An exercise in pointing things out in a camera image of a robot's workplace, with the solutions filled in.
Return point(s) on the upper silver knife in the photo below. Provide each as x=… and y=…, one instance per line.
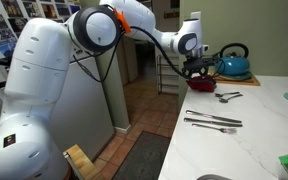
x=213, y=116

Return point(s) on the silver spoon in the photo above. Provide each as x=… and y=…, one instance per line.
x=223, y=94
x=223, y=100

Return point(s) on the silver fork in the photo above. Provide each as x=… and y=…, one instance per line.
x=223, y=130

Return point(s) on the upper silver spoon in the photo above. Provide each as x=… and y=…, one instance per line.
x=223, y=94

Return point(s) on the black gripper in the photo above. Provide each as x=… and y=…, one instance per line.
x=199, y=65

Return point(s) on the blue kettle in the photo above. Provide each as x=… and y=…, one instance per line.
x=233, y=65

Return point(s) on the white refrigerator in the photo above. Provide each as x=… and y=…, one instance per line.
x=80, y=113

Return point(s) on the metal shoe rack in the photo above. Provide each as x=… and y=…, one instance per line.
x=167, y=78

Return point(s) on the red towel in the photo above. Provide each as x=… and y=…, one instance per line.
x=202, y=84

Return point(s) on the lower silver spoon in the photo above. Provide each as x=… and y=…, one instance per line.
x=223, y=100

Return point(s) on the wooden stool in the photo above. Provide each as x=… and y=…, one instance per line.
x=81, y=165

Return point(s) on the wooden trivet board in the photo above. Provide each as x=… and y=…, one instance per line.
x=247, y=81

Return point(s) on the lower silver knife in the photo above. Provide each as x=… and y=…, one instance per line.
x=212, y=122

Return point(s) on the white light switch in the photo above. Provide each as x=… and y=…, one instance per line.
x=196, y=15

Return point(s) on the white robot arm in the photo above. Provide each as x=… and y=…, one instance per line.
x=138, y=22

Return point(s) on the silver knife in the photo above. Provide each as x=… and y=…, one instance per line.
x=212, y=122
x=213, y=116

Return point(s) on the grey floor mat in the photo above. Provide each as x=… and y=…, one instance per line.
x=145, y=159

